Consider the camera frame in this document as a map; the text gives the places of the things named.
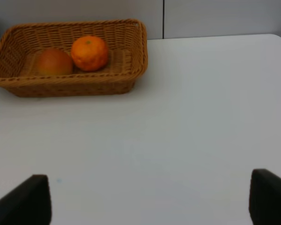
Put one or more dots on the light orange wicker basket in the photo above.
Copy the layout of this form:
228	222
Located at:
21	45

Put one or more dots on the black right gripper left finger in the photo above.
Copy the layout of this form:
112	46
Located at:
27	204

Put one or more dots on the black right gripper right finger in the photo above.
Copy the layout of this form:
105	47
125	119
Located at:
265	198

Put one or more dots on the orange mandarin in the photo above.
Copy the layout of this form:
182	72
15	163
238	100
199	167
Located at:
89	53

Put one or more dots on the red yellow peach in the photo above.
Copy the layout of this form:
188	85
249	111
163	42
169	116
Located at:
54	62

